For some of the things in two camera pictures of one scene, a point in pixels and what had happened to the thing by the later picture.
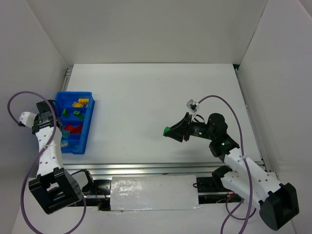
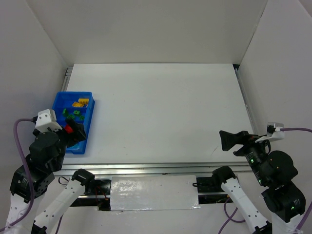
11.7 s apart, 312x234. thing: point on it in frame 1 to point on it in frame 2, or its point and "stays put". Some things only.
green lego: (65, 112) stays put
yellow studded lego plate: (77, 105) stays put
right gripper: (186, 128) to (243, 142)
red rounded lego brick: (72, 129) stays put
